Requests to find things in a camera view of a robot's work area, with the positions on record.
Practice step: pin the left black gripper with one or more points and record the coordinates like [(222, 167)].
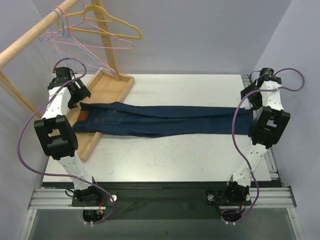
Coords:
[(80, 92)]

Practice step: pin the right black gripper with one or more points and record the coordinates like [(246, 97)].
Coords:
[(251, 95)]

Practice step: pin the dark blue denim trousers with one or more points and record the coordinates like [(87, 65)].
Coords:
[(122, 119)]

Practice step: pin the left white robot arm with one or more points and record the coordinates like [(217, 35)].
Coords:
[(57, 137)]

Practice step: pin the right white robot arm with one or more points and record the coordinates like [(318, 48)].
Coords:
[(265, 131)]

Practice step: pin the yellow plastic hanger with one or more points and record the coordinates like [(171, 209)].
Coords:
[(95, 15)]

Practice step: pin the wooden clothes rack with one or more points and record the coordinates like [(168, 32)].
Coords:
[(104, 88)]

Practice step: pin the blue wire hanger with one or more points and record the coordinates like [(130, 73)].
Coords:
[(48, 38)]

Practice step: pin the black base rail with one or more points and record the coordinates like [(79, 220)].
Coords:
[(163, 201)]

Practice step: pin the aluminium frame rail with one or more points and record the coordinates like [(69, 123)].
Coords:
[(272, 194)]

